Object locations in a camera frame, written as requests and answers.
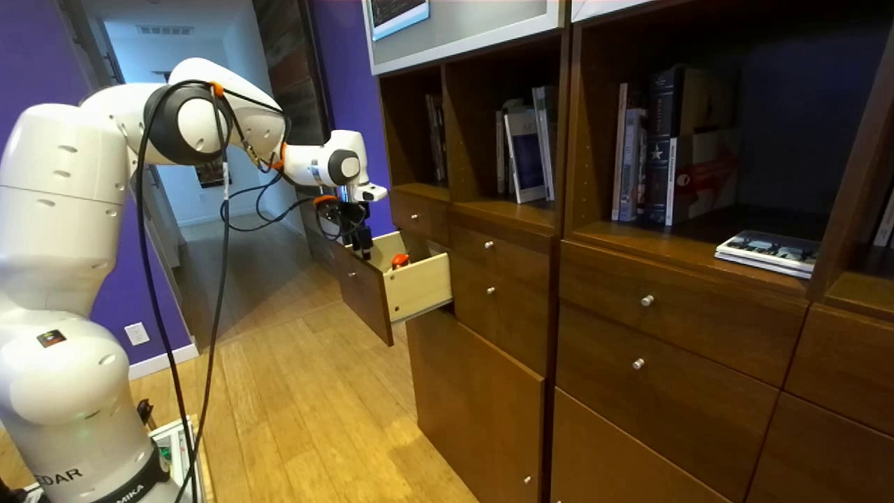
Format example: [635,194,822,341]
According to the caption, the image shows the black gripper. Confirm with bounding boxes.
[333,200,377,267]

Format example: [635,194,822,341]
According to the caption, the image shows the narrow deep wooden drawer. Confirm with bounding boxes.
[325,230,459,350]

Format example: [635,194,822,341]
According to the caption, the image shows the medium deep wooden drawer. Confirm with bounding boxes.
[449,255,553,377]

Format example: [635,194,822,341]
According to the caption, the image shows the wide deep wooden drawer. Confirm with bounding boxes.
[553,302,782,476]

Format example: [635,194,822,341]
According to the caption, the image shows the dark upright book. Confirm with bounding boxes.
[424,91,449,187]

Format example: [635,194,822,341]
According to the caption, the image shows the white box with green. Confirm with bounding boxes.
[148,415,215,503]

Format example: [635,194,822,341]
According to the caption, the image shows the thin white upright book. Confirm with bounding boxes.
[609,82,631,228]

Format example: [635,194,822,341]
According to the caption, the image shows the grey upright book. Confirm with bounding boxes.
[620,107,651,228]

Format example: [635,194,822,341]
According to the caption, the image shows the tall black upright book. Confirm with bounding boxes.
[646,65,685,230]

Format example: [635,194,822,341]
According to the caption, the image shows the upright books middle shelf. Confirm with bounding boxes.
[662,126,744,230]

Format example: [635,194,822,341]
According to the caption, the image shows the flat lying white book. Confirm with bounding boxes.
[712,228,825,282]

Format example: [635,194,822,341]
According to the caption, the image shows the white upright books at edge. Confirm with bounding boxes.
[870,183,894,253]

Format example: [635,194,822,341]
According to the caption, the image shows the black wrist camera orange cable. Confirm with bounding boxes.
[310,190,343,228]

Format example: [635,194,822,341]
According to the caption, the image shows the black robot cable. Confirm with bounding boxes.
[134,82,321,503]

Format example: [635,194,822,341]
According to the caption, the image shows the white framed wall picture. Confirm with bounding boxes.
[366,0,433,46]

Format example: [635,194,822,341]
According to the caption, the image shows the white wall outlet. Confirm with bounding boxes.
[124,320,155,350]

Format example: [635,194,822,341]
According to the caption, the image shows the brown wooden wall cabinet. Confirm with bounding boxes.
[366,0,894,503]

